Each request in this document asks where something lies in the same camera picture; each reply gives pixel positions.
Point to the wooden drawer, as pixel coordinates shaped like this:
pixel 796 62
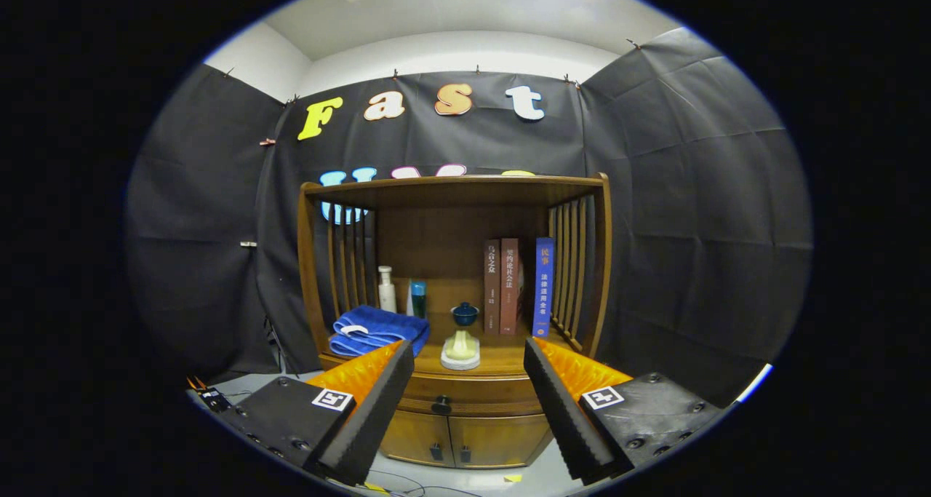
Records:
pixel 480 391

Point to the wooden cabinet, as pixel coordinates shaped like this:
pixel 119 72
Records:
pixel 436 249

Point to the wooden countertop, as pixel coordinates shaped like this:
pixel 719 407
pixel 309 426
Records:
pixel 502 355

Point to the blue folded towel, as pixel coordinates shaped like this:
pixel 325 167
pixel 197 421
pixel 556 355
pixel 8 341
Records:
pixel 378 326

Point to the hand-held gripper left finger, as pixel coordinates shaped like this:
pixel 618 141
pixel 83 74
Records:
pixel 374 410

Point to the blue book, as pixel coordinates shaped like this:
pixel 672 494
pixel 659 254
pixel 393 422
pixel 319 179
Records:
pixel 544 286

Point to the reddish brown book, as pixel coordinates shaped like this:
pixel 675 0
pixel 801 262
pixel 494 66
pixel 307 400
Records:
pixel 510 286

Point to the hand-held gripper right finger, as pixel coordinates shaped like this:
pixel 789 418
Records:
pixel 560 410

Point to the black power strip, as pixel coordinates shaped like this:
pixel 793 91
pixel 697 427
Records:
pixel 209 397

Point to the white pump bottle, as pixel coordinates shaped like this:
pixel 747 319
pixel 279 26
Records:
pixel 387 297

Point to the dark blue lidded teacup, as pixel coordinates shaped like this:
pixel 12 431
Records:
pixel 465 313

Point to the dark brown book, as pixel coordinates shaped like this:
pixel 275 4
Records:
pixel 492 286

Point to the wooden cabinet door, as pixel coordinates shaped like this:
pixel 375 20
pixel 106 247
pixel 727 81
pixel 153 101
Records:
pixel 414 439
pixel 502 442

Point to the pale green soap with dish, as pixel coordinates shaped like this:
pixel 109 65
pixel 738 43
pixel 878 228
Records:
pixel 461 348

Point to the black backdrop cloth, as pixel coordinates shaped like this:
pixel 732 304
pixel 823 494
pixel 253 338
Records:
pixel 691 191

